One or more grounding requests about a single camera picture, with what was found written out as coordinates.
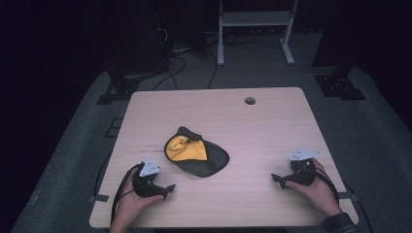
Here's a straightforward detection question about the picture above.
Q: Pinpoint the black stand base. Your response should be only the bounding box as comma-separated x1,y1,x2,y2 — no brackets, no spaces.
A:
95,71,141,106
311,63,367,102

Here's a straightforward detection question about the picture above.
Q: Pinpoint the yellow and black cloth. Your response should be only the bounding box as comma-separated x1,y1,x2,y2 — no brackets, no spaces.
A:
163,125,230,179

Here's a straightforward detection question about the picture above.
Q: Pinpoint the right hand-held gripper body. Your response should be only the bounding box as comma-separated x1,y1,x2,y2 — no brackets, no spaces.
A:
285,149,323,187

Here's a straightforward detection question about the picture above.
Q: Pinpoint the person's left hand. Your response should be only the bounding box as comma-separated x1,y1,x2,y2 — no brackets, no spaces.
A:
115,174,165,225

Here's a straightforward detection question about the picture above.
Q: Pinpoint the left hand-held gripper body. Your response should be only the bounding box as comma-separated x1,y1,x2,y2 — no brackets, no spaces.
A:
131,157,165,199

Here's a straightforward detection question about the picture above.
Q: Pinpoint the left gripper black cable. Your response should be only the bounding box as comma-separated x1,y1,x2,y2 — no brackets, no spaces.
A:
110,162,146,227

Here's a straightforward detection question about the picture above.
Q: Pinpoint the person's right hand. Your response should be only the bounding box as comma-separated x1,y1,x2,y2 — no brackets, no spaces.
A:
285,157,343,218

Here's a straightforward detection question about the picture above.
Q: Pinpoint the black floor cable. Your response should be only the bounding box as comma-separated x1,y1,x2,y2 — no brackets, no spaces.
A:
206,48,219,90
152,53,188,92

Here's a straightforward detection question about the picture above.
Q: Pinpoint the grey tape strip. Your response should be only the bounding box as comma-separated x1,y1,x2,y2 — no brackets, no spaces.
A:
337,190,360,201
87,193,110,204

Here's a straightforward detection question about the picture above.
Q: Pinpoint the white metal frame stand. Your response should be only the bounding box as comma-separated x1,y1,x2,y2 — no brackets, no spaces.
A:
217,0,299,67

